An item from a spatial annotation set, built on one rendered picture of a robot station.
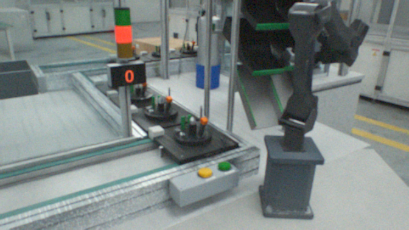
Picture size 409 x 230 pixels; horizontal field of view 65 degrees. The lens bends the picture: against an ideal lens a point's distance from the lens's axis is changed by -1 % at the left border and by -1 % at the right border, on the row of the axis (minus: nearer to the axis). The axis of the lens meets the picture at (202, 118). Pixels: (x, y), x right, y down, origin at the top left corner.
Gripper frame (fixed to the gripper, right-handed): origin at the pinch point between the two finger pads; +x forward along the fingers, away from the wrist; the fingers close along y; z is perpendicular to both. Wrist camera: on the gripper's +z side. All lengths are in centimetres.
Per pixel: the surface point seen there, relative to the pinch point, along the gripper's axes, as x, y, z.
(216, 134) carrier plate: 15.5, 34.7, -23.8
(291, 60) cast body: 7.8, 4.0, 0.0
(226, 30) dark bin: 23.0, 22.0, 14.8
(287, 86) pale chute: 20.2, -2.0, -10.3
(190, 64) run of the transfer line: 139, -4, 9
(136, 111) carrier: 46, 58, -13
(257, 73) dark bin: 5.9, 20.5, -3.3
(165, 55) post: 122, 20, 16
